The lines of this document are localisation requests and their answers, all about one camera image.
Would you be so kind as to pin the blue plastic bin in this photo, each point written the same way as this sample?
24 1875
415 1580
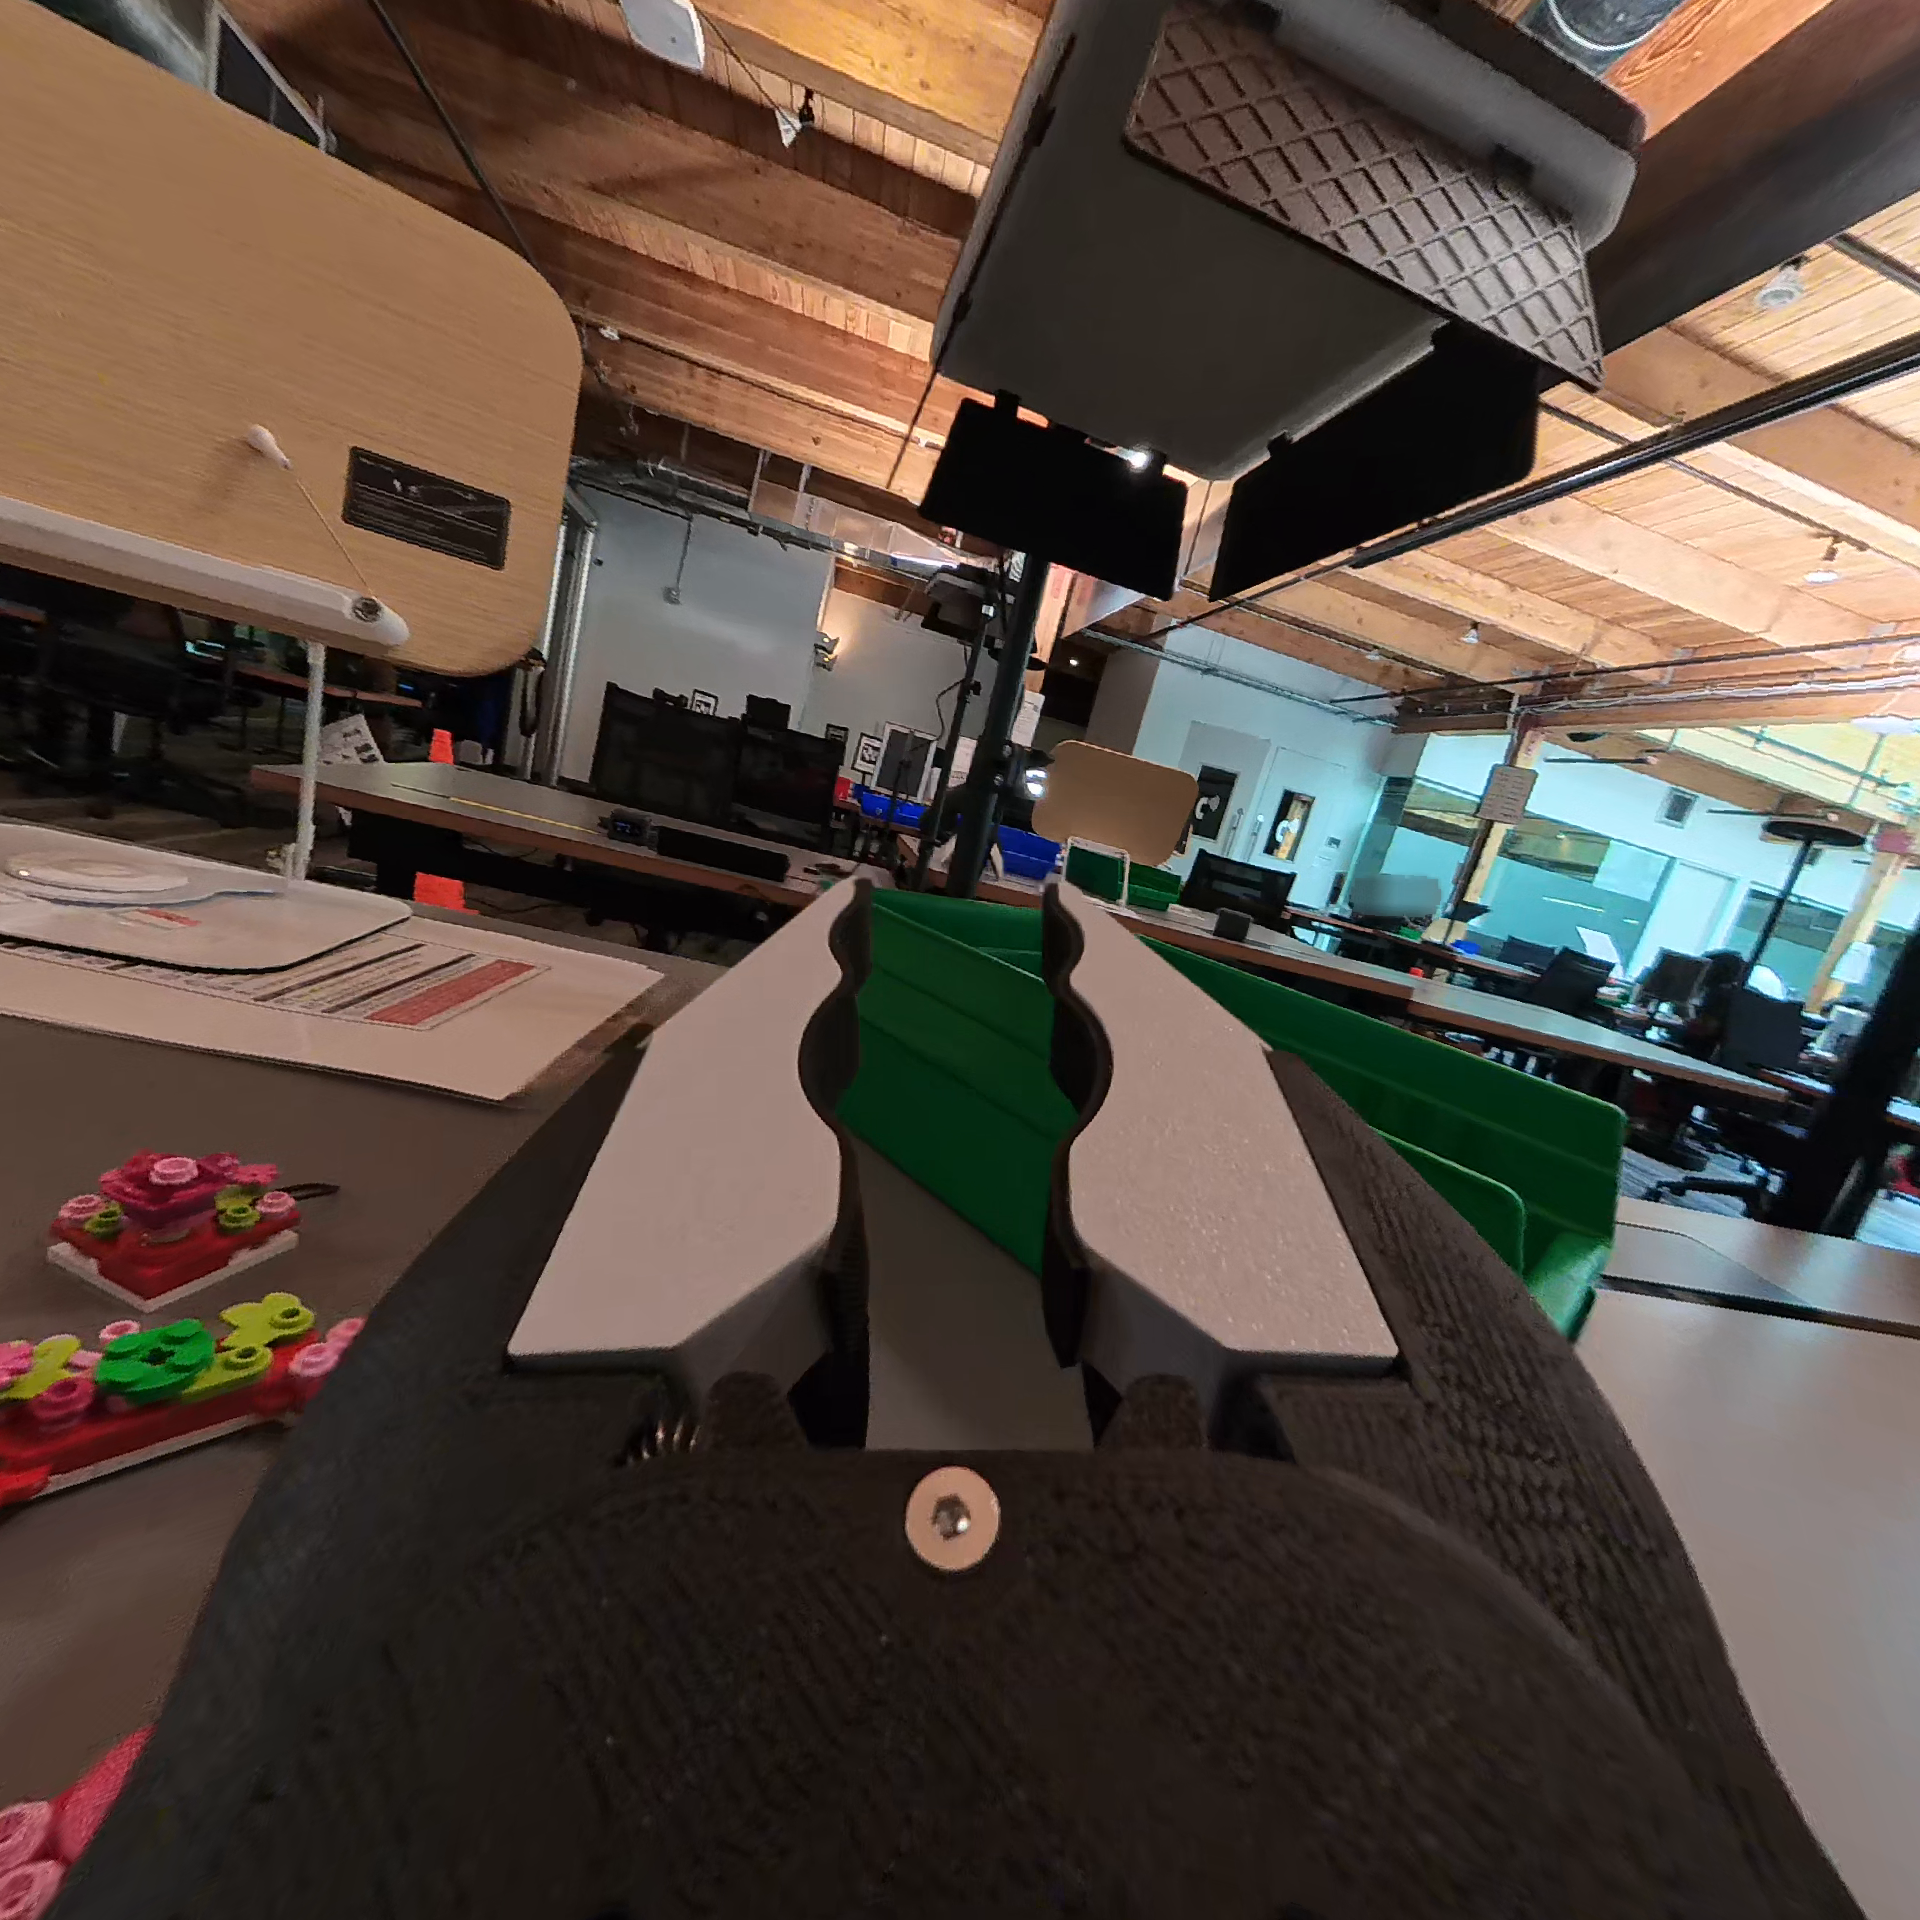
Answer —
893 808
1031 852

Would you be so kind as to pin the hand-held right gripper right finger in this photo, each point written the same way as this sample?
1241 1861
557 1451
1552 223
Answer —
1215 1201

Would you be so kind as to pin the small green bin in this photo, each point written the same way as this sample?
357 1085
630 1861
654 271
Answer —
1149 884

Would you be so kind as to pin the lego flowers on red base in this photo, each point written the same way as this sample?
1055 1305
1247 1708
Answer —
150 1371

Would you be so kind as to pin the printed paper sheet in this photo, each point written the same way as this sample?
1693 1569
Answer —
494 1004

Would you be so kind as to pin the pink lego piece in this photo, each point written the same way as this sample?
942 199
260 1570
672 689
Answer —
68 1823

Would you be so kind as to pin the large green plastic bin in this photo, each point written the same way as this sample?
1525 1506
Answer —
1425 1109

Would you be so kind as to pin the dark metal pole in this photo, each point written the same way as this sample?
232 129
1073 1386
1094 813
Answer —
1014 675

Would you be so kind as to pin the wooden panel white stand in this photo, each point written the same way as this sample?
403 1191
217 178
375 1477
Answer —
225 330

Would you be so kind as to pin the silver air duct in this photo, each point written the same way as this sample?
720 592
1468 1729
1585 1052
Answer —
255 76

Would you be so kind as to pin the small wooden panel stand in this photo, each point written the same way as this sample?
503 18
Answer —
1119 803

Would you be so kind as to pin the white ceiling access point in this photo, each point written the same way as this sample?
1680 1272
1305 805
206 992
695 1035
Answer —
663 31

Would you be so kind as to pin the lego flowers on white plate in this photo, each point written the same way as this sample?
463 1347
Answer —
165 1229

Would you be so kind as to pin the long wooden table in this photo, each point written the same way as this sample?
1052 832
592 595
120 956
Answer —
510 818

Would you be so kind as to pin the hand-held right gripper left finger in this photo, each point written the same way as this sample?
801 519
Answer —
705 1170

